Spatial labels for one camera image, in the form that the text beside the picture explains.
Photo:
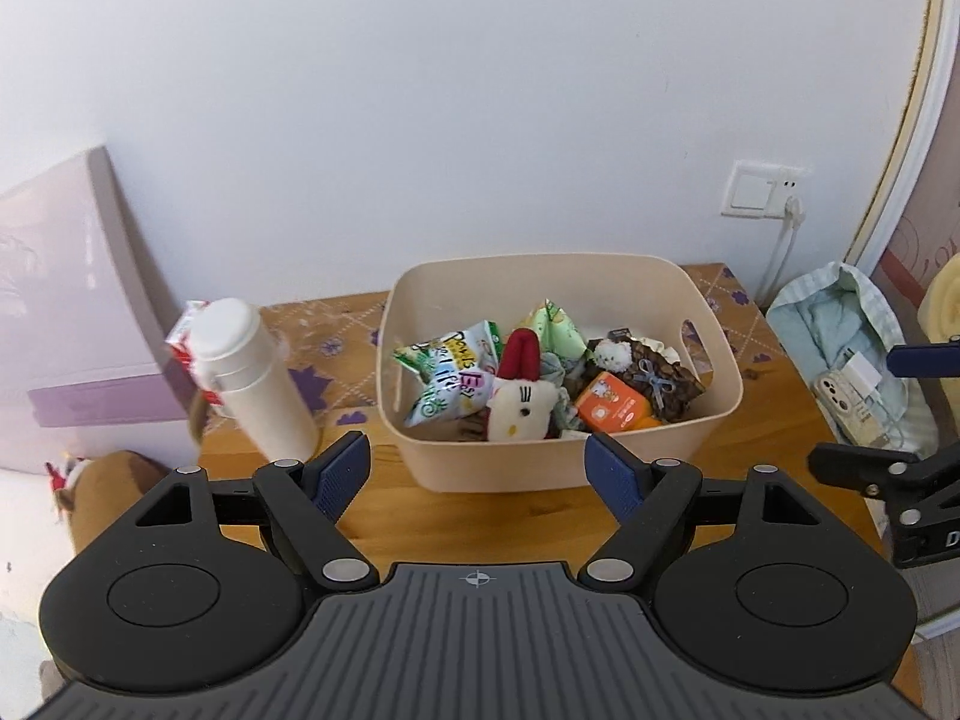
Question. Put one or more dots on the brown patterned pouch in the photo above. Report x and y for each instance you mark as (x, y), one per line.
(671, 386)

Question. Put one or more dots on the white gold trimmed frame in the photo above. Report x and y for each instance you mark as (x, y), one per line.
(911, 127)

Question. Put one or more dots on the yellow cushion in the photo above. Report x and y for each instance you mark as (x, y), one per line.
(945, 300)

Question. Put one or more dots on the white power plug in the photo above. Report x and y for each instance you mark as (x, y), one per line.
(793, 211)

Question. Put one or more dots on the light green snack bag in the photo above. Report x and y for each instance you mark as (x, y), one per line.
(559, 330)

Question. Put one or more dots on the wooden desk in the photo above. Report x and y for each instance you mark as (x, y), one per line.
(465, 517)

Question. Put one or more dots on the white wall switch socket plate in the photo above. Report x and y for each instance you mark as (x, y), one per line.
(754, 187)

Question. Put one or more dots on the white charger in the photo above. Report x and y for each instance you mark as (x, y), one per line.
(861, 371)

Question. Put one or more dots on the red white carton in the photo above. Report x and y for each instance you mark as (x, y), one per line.
(180, 341)

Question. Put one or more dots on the brown plush toy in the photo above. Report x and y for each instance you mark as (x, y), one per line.
(112, 480)

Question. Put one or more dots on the white bottle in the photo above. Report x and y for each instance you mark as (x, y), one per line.
(255, 382)

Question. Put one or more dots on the lavender cabinet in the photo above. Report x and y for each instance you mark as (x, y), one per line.
(67, 277)

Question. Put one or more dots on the phone in pale case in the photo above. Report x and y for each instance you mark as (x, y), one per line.
(836, 401)

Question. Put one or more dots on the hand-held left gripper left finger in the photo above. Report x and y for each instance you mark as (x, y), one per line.
(341, 474)

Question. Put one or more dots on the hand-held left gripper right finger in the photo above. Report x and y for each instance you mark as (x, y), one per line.
(611, 480)

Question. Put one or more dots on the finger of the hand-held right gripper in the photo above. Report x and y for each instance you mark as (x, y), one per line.
(922, 360)
(855, 461)

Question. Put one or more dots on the orange small box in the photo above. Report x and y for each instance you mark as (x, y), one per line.
(611, 405)

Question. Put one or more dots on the beige plastic storage bin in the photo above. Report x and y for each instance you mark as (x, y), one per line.
(487, 469)

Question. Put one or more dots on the green white snack bag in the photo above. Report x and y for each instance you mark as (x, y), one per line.
(450, 382)

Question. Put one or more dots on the yellow purple flowered table mat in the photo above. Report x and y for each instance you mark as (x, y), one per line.
(330, 349)

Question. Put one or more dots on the pale green cloth bag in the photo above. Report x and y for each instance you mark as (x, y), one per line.
(817, 330)

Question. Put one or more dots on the white red plush toy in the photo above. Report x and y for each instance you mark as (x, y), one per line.
(517, 405)

